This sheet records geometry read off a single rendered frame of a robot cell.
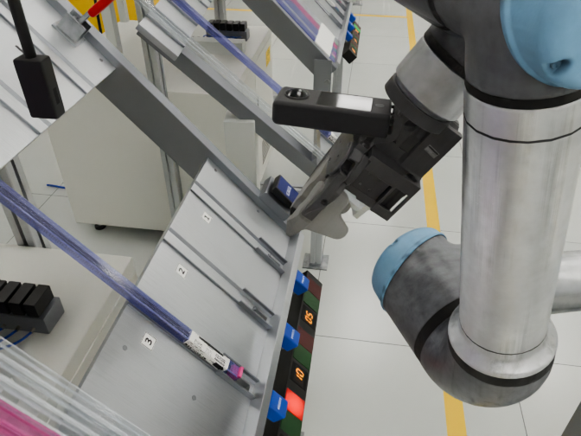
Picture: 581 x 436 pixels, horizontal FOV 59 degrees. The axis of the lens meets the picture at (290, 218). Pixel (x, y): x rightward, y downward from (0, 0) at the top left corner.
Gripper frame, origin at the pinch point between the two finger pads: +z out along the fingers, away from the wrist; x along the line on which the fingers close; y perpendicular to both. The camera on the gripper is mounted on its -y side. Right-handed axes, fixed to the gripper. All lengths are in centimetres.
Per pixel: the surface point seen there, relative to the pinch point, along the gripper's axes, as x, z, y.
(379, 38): 355, 68, 61
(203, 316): -6.6, 14.4, -2.1
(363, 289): 83, 69, 60
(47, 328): 1.2, 43.8, -18.0
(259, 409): -14.1, 15.0, 8.1
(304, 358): 0.2, 20.1, 15.5
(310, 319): 7.7, 20.1, 15.5
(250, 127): 40.3, 15.7, -6.4
